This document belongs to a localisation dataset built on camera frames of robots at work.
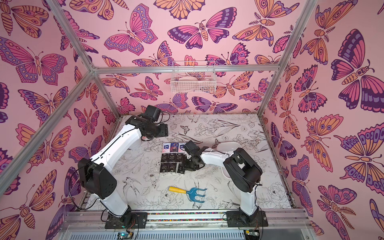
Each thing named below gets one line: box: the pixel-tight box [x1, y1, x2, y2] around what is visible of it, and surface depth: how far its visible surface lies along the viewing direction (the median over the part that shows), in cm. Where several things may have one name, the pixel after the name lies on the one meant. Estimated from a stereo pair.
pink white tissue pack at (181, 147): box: [178, 142, 186, 153], surface depth 100 cm
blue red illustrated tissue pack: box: [170, 142, 179, 153], surface depth 100 cm
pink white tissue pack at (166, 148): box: [162, 143, 171, 154], surface depth 100 cm
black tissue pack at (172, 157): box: [168, 153, 177, 163], surface depth 96 cm
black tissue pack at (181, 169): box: [177, 163, 185, 174], surface depth 91 cm
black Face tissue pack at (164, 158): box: [161, 153, 169, 163], surface depth 96 cm
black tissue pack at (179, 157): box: [176, 153, 184, 163], surface depth 96 cm
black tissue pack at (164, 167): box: [160, 163, 169, 173], surface depth 92 cm
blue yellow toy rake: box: [168, 186, 207, 203], surface depth 85 cm
